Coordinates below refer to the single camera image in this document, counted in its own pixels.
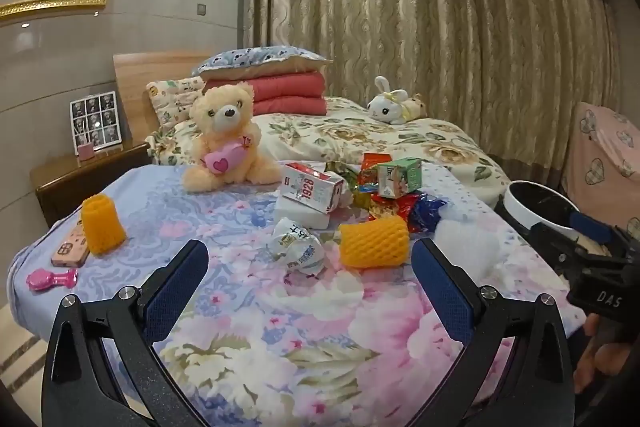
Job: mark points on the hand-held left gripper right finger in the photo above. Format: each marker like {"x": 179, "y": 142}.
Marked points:
{"x": 445, "y": 297}

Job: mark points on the white round bin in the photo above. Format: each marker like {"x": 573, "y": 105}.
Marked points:
{"x": 515, "y": 207}

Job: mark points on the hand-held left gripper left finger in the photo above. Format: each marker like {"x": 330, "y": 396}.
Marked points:
{"x": 175, "y": 292}

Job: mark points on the white wrapper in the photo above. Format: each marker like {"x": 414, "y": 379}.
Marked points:
{"x": 295, "y": 247}

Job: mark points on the white foam wrap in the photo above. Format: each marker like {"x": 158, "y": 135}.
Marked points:
{"x": 465, "y": 247}

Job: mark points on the beige patterned curtain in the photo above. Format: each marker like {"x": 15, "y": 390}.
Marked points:
{"x": 425, "y": 32}

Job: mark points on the pink reed diffuser jar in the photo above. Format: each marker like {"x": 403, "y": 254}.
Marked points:
{"x": 85, "y": 152}

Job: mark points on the person's right hand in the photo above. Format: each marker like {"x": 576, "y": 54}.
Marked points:
{"x": 607, "y": 359}

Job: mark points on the blue foil wrapper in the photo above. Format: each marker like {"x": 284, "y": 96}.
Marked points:
{"x": 425, "y": 209}

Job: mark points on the small red blue-label packet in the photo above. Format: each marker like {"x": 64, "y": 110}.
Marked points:
{"x": 367, "y": 181}

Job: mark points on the panda print pillow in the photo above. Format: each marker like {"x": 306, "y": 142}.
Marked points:
{"x": 250, "y": 59}

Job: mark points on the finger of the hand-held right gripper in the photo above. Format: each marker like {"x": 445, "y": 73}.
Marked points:
{"x": 592, "y": 224}
{"x": 550, "y": 247}

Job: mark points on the phone in pink case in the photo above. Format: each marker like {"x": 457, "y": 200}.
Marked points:
{"x": 70, "y": 252}

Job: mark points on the red candy wrapper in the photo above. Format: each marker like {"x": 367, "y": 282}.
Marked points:
{"x": 392, "y": 209}

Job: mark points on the white foam block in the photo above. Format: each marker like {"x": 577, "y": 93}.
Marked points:
{"x": 300, "y": 218}

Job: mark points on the small tan bear plush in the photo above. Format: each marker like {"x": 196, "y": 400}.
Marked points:
{"x": 416, "y": 107}

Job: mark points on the green drink carton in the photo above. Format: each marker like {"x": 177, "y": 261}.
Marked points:
{"x": 397, "y": 177}

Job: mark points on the folded red quilt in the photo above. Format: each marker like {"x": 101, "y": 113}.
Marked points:
{"x": 285, "y": 94}

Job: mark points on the yellow cartoon print pillow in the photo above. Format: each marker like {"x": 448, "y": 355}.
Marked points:
{"x": 170, "y": 99}

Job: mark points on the beige floral quilt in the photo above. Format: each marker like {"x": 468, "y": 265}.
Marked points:
{"x": 325, "y": 132}

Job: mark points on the black and white photo frame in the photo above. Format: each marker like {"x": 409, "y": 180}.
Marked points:
{"x": 97, "y": 119}

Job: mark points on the wooden nightstand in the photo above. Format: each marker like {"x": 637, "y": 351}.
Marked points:
{"x": 75, "y": 182}

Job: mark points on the orange foam fruit net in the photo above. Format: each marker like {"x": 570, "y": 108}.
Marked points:
{"x": 102, "y": 227}
{"x": 372, "y": 242}

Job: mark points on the wooden headboard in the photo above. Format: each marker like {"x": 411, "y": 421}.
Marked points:
{"x": 135, "y": 82}

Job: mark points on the blue pink floral blanket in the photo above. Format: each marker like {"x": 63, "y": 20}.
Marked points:
{"x": 275, "y": 307}

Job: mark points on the cream teddy bear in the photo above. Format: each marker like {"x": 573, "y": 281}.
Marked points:
{"x": 225, "y": 117}

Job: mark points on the pink heart print cloth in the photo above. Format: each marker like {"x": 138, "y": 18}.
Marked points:
{"x": 600, "y": 147}

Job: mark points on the white rimmed trash bin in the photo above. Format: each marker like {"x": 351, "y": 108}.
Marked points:
{"x": 540, "y": 202}

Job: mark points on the wall switch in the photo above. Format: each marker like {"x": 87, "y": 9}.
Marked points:
{"x": 201, "y": 9}

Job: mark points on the red and white milk carton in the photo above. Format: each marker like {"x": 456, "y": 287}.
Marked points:
{"x": 310, "y": 189}

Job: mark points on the white bunny plush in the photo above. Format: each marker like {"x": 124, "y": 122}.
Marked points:
{"x": 387, "y": 107}

